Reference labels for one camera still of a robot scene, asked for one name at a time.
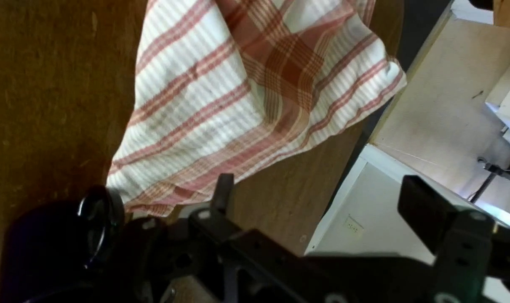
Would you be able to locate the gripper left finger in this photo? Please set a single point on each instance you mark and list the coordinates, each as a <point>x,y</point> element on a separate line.
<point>246,248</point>

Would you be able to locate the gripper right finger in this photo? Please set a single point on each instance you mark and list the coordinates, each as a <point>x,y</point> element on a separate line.
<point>461,248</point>

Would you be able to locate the red and white striped towel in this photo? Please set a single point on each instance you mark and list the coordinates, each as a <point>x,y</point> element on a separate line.
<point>221,105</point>

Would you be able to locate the black stand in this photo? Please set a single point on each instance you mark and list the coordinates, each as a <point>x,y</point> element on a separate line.
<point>497,170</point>

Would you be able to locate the wooden furniture piece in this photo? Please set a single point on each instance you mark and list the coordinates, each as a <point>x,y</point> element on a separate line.
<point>507,11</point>

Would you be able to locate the white wall socket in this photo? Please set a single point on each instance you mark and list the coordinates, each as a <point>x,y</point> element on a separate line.
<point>353,227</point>

